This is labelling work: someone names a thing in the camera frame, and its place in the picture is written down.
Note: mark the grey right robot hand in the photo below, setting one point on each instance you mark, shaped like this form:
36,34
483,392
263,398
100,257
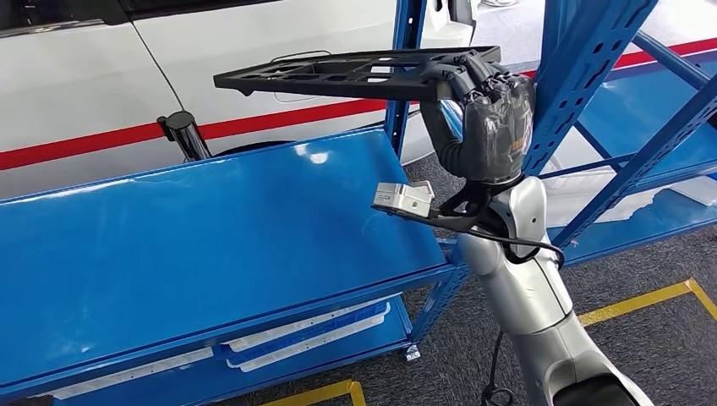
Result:
498,129

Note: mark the black perforated plastic panel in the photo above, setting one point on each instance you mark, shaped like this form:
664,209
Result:
336,89

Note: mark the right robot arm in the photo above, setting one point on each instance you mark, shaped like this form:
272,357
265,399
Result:
521,291

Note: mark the blue metal shelf rack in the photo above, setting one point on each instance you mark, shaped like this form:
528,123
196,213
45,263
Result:
224,224
644,235

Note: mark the white plastic crate stack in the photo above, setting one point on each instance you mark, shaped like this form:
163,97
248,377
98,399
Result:
588,196

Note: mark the white car with red stripe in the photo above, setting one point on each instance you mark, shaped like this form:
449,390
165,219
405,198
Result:
84,84

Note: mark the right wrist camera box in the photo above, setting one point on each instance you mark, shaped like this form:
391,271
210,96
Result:
400,199

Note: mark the black glossy post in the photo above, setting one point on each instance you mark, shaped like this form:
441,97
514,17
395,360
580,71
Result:
185,134

